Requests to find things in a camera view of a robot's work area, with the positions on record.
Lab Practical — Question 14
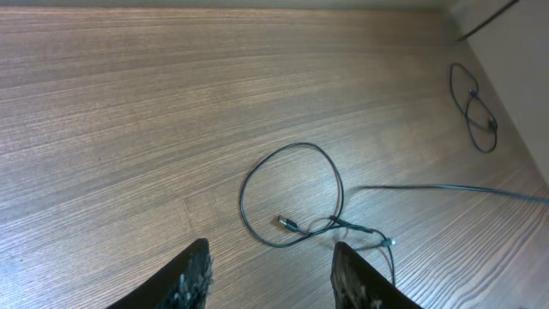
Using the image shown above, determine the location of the thin black cable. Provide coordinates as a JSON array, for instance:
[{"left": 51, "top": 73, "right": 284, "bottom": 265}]
[
  {"left": 355, "top": 184, "right": 549, "bottom": 205},
  {"left": 449, "top": 62, "right": 499, "bottom": 155}
]

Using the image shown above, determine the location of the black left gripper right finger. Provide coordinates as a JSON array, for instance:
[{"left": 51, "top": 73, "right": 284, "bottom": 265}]
[{"left": 330, "top": 242, "right": 420, "bottom": 309}]

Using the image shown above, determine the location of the black USB cable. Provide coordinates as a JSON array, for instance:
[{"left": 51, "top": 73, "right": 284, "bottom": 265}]
[{"left": 238, "top": 142, "right": 396, "bottom": 287}]

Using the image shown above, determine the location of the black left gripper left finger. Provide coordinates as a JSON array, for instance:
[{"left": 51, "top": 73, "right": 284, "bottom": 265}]
[{"left": 109, "top": 239, "right": 213, "bottom": 309}]

